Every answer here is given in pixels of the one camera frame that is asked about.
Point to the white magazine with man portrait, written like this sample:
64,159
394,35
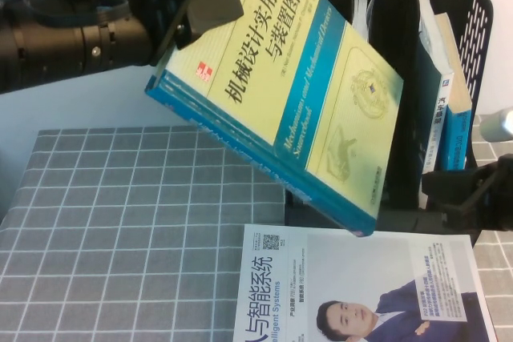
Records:
360,262

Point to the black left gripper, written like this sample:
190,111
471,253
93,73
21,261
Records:
164,5

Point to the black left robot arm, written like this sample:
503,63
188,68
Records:
60,49

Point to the yellow mechanical devices book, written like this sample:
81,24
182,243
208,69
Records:
300,77

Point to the blue spine book cream pages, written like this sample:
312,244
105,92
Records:
457,133

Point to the black spine mobile robot book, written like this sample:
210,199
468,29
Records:
360,13

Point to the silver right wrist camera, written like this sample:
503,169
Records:
497,125

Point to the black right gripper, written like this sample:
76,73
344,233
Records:
489,198

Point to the black three-slot book stand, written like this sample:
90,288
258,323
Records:
405,37

